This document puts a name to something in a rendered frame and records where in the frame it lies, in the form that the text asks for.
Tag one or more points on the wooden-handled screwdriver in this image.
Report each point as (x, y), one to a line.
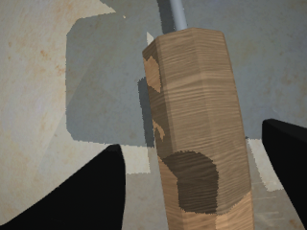
(197, 124)

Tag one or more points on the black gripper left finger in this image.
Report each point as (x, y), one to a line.
(93, 198)

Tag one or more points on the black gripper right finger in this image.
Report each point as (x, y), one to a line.
(286, 145)

